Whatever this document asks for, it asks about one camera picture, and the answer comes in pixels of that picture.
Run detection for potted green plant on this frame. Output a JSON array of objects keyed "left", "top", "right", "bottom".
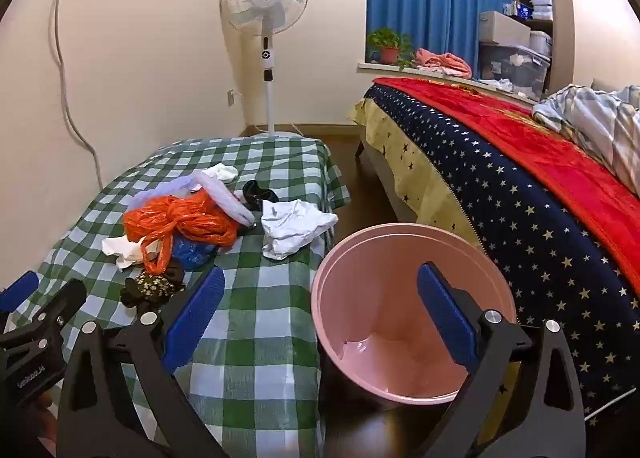
[{"left": 367, "top": 28, "right": 416, "bottom": 69}]

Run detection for orange plastic bag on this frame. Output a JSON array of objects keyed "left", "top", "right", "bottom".
[{"left": 123, "top": 194, "right": 238, "bottom": 276}]

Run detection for blue plastic bag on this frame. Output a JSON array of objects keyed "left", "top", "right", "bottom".
[{"left": 170, "top": 235, "right": 218, "bottom": 271}]

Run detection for striped grey duvet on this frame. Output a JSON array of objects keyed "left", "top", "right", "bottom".
[{"left": 532, "top": 84, "right": 640, "bottom": 199}]

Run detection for yellow starred bed sheet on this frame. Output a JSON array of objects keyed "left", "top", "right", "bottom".
[{"left": 348, "top": 98, "right": 481, "bottom": 239}]

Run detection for long clear plastic wrapper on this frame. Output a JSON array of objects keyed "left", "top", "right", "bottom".
[{"left": 192, "top": 170, "right": 257, "bottom": 226}]

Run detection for grey wall cable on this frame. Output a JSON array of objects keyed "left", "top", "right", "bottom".
[{"left": 50, "top": 0, "right": 106, "bottom": 189}]

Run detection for white cardboard box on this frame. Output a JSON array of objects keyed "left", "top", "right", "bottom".
[{"left": 479, "top": 11, "right": 532, "bottom": 44}]

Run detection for dark floral cloth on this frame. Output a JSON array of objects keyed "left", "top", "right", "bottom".
[{"left": 120, "top": 260, "right": 186, "bottom": 309}]

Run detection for white sock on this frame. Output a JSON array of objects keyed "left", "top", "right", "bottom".
[{"left": 201, "top": 163, "right": 240, "bottom": 183}]

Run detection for red blanket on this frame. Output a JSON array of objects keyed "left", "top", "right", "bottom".
[{"left": 374, "top": 76, "right": 640, "bottom": 299}]

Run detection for translucent plastic bag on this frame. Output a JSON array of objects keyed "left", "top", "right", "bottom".
[{"left": 131, "top": 173, "right": 211, "bottom": 209}]

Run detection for white window sill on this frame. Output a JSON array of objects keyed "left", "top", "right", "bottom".
[{"left": 357, "top": 60, "right": 541, "bottom": 106}]

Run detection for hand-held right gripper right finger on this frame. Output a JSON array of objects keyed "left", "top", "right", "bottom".
[{"left": 416, "top": 262, "right": 587, "bottom": 458}]

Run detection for pink folded clothes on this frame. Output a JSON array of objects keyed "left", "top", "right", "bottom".
[{"left": 415, "top": 48, "right": 473, "bottom": 78}]

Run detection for black cloth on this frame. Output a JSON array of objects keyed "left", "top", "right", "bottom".
[{"left": 235, "top": 180, "right": 280, "bottom": 211}]

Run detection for navy starred blanket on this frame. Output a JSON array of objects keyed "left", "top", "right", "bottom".
[{"left": 362, "top": 82, "right": 640, "bottom": 419}]

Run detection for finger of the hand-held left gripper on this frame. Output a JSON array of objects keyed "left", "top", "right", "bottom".
[
  {"left": 0, "top": 270, "right": 41, "bottom": 313},
  {"left": 0, "top": 279, "right": 88, "bottom": 354}
]

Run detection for white tissue paper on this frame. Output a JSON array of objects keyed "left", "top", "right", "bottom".
[{"left": 101, "top": 235, "right": 151, "bottom": 269}]

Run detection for white crumpled cloth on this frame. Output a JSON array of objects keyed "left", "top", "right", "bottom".
[{"left": 260, "top": 199, "right": 339, "bottom": 260}]

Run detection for stack of white packs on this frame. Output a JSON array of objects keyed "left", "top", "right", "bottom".
[{"left": 502, "top": 0, "right": 554, "bottom": 21}]

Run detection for pink plate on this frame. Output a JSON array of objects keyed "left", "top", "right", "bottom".
[{"left": 311, "top": 223, "right": 518, "bottom": 406}]

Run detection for green checked tablecloth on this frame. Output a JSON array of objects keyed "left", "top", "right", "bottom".
[{"left": 10, "top": 138, "right": 351, "bottom": 458}]

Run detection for person's left hand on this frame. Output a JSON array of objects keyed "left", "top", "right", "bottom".
[{"left": 15, "top": 385, "right": 58, "bottom": 458}]

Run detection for clear plastic storage box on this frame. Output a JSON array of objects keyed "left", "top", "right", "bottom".
[{"left": 479, "top": 41, "right": 551, "bottom": 101}]

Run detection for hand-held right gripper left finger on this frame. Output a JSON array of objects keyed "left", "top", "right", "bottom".
[{"left": 56, "top": 267, "right": 231, "bottom": 458}]

